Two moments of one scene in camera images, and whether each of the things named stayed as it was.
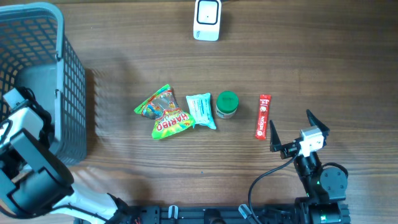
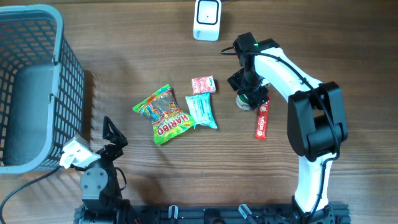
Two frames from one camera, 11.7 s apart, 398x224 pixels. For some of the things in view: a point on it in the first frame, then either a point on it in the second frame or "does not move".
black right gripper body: [288, 150] to [250, 85]
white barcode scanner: [207, 20] does not move
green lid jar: [227, 102] to [242, 102]
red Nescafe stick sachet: [263, 116] does not move
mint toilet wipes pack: [199, 107] does not move
